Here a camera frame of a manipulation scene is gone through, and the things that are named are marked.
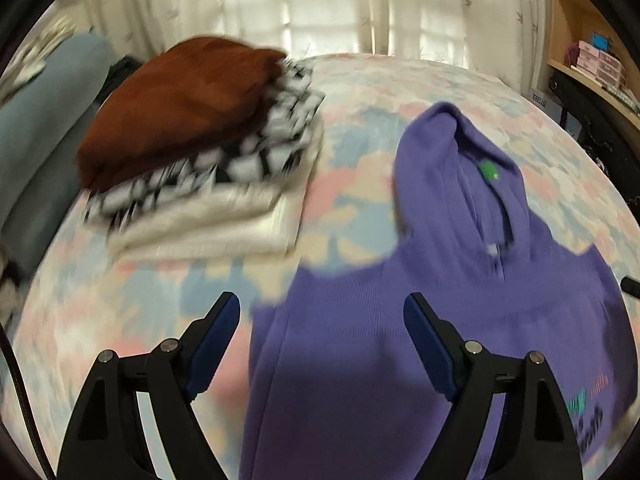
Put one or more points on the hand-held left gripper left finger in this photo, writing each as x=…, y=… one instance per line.
x=215, y=345

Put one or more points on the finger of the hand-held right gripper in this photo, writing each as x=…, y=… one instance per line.
x=631, y=286

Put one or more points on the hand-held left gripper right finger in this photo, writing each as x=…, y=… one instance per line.
x=430, y=345

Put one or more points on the purple zip hoodie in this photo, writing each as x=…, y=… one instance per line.
x=400, y=320

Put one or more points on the pile of white clothes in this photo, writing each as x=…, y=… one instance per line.
x=35, y=55

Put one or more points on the black case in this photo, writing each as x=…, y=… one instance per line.
x=590, y=120

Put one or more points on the black white patterned folded garment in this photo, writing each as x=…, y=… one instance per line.
x=235, y=170

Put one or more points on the white labelled box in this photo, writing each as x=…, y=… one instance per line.
x=545, y=102

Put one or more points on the pink drawer organizer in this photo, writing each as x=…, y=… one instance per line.
x=600, y=67

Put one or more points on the brown folded garment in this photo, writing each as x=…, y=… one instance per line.
x=175, y=105

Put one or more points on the pastel cat print blanket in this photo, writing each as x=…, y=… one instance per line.
x=360, y=110

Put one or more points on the small blue box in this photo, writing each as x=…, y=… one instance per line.
x=601, y=41

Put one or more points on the wooden bookshelf desk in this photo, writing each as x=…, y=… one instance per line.
x=575, y=25

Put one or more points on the blue-grey rolled duvet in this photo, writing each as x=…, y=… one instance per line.
x=50, y=135

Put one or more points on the dark crumpled garment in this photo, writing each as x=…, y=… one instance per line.
x=122, y=72

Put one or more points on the white floral curtain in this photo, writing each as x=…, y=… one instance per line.
x=450, y=10
x=250, y=0

